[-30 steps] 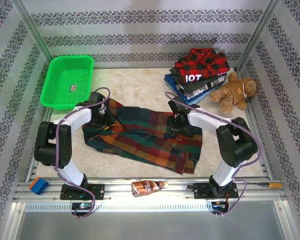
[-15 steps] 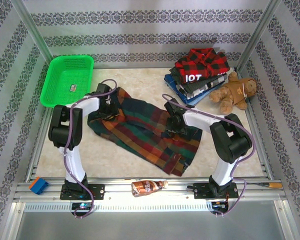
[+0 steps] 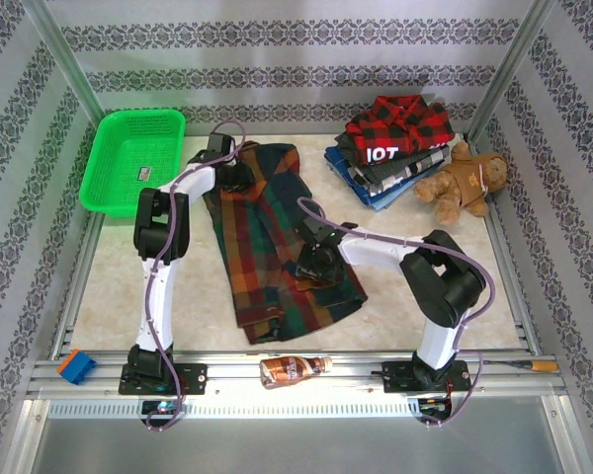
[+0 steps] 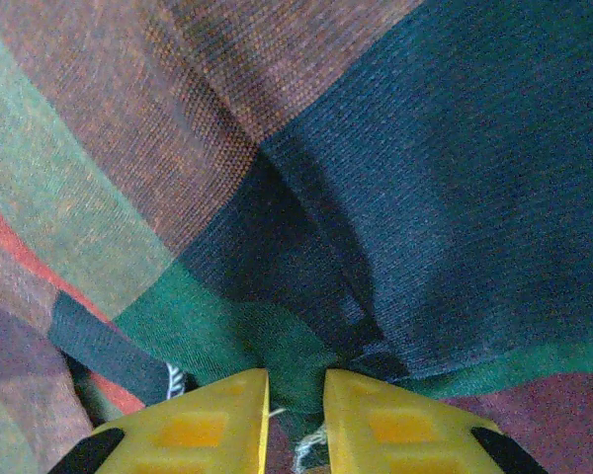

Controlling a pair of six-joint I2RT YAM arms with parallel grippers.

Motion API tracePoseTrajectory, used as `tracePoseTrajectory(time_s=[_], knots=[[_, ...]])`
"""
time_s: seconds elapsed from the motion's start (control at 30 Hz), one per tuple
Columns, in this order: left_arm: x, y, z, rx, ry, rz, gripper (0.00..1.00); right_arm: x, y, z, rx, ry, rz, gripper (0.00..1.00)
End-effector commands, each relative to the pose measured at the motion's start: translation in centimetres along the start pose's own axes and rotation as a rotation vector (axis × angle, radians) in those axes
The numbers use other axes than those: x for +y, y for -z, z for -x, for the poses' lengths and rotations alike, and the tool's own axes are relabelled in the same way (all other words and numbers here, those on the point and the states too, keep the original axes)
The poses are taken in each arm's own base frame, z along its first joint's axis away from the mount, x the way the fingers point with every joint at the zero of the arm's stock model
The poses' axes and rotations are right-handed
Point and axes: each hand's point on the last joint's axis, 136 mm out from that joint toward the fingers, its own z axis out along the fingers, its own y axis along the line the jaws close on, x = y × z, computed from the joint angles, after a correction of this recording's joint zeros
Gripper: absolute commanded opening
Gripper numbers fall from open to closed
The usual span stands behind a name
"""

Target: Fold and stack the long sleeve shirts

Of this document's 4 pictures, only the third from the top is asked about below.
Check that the blue plaid folded shirt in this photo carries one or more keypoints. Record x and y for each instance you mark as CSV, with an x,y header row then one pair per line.
x,y
338,168

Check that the basket label sticker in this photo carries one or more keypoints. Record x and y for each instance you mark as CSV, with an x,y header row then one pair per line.
x,y
144,174

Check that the brown drink bottle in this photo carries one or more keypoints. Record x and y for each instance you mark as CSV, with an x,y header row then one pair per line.
x,y
289,371

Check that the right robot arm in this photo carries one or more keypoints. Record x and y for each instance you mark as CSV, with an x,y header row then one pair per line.
x,y
440,340

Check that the metal front shelf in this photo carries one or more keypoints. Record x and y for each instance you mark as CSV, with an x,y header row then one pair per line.
x,y
296,444

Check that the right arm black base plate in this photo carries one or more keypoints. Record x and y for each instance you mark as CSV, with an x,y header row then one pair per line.
x,y
400,380

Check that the brown teddy bear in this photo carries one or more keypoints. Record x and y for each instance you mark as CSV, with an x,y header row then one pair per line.
x,y
469,182

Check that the blue orange toy block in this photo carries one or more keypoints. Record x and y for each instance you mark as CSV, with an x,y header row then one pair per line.
x,y
79,368

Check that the aluminium frame post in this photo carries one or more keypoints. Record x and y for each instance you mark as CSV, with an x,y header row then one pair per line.
x,y
68,54
510,69

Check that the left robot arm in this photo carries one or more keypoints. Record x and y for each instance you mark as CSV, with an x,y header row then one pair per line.
x,y
158,306

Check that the grey white plaid shirt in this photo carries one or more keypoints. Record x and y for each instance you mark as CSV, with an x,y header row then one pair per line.
x,y
400,180

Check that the green plastic basket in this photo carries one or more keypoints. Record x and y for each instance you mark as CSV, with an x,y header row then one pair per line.
x,y
128,148

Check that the aluminium front rail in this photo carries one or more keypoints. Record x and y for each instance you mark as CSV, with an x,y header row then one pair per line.
x,y
356,380

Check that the red black plaid shirt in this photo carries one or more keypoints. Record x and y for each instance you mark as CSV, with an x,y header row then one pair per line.
x,y
405,123

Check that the light blue folded shirt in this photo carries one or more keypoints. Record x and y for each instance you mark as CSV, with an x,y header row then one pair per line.
x,y
388,200

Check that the multicolour plaid long sleeve shirt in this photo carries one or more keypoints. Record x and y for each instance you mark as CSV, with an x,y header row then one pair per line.
x,y
257,247

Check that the dark olive folded shirt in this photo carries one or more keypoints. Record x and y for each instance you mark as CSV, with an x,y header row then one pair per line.
x,y
348,148

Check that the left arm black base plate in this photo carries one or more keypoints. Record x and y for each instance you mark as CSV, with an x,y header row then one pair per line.
x,y
195,377

